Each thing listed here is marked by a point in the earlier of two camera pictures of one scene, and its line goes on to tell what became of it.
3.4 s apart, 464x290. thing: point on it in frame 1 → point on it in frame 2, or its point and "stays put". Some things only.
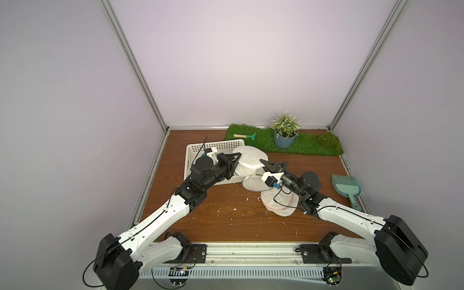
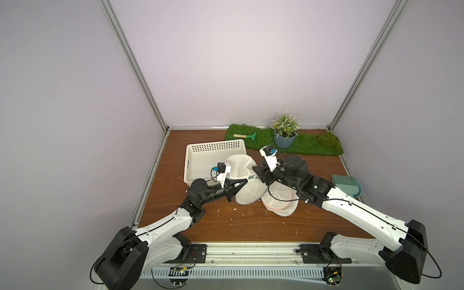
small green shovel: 252,136 stays put
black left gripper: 228,165 → 229,192
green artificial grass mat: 307,142 stays put
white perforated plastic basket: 193,150 stays put
